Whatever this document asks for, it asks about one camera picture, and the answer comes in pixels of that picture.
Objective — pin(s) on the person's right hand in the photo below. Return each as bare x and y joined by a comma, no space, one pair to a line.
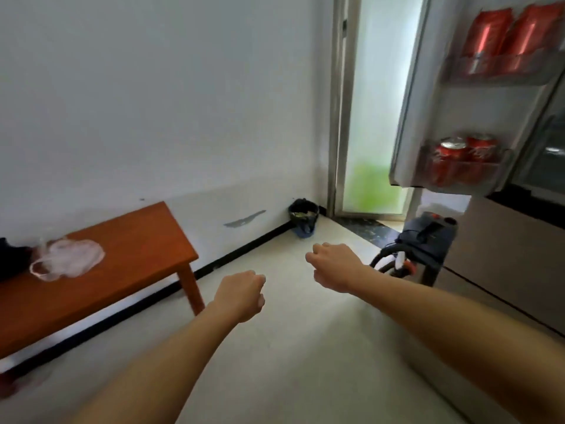
337,267

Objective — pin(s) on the person's left hand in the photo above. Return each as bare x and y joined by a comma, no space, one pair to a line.
240,295

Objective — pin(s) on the pink refrigerator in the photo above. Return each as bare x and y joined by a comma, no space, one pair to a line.
507,251

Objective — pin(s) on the clear red-printed plastic bag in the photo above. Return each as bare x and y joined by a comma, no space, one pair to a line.
70,258

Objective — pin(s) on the black plastic bag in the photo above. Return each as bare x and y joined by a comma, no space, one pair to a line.
13,258

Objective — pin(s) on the person's left forearm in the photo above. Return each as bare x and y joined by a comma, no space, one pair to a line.
154,370

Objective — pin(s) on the person's right forearm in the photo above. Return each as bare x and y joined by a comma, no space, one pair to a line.
463,340

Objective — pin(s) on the blue bin with black liner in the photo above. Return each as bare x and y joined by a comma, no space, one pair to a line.
303,218

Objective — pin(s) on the orange wooden table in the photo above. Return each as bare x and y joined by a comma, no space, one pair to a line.
132,256

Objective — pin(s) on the frosted glass door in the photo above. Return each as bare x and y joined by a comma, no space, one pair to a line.
379,105

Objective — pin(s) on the clear plastic door bin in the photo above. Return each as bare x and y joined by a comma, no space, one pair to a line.
529,72
499,176

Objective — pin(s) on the metal door frame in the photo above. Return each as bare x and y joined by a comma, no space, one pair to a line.
337,105

